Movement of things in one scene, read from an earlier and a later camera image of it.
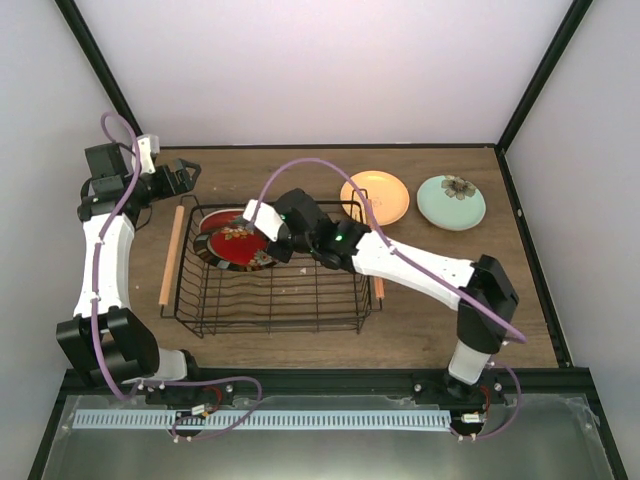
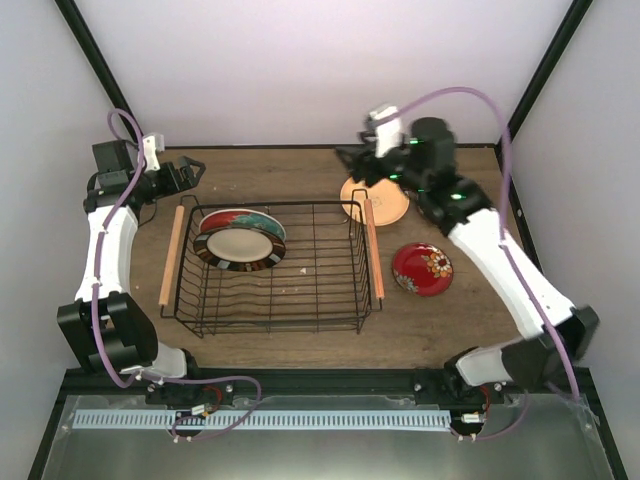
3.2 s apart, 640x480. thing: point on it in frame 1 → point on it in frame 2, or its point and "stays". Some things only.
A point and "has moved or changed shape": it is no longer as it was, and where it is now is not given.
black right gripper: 281,255 → 359,156
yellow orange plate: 387,195 stays
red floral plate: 241,246 has moved or changed shape
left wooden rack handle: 172,256 stays
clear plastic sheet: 541,437 stays
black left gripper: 185,186 stays
